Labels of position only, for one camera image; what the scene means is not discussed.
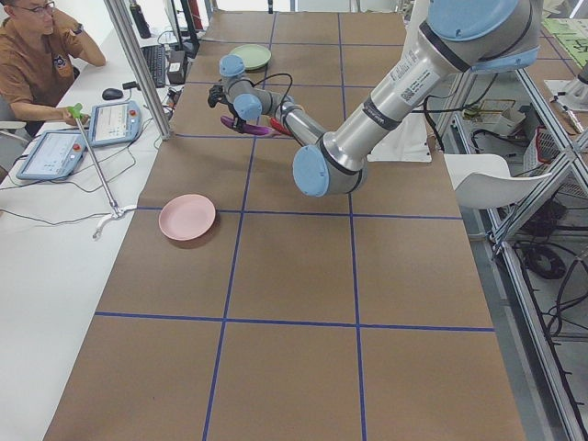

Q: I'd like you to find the red chili pepper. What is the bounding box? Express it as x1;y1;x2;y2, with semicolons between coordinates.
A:
269;118;292;137

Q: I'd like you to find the white chair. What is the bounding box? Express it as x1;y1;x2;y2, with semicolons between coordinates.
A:
444;153;551;209

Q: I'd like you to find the teach pendant tablet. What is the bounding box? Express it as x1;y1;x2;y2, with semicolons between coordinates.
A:
17;130;86;181
88;100;141;147

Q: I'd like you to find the person in brown shirt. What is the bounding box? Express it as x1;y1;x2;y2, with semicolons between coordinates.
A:
1;1;107;136

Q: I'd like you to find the green handled reacher grabber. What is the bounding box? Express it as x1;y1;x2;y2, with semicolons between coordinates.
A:
67;103;138;241

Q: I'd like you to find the near teach pendant tablet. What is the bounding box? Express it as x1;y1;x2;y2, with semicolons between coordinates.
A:
17;130;86;181

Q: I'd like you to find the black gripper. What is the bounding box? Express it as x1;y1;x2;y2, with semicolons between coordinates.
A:
207;84;230;108

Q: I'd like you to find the black computer mouse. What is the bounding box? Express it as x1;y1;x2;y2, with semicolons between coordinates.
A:
101;87;124;101

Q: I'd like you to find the green plate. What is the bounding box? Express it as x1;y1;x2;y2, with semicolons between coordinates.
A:
231;44;272;71

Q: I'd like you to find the purple eggplant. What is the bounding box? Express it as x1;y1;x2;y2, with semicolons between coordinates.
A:
220;116;279;137

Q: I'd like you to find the black keyboard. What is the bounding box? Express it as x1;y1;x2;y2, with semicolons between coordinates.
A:
141;45;166;88

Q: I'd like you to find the far teach pendant tablet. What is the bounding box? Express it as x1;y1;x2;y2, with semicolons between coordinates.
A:
88;100;141;147

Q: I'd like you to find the pink plate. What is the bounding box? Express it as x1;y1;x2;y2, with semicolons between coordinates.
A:
158;194;216;241

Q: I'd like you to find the aluminium frame post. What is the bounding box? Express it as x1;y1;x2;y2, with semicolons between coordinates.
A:
104;0;172;141

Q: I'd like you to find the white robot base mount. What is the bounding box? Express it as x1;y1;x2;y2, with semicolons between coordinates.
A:
366;0;434;164

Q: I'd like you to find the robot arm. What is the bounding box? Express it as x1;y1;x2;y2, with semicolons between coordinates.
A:
208;0;543;198

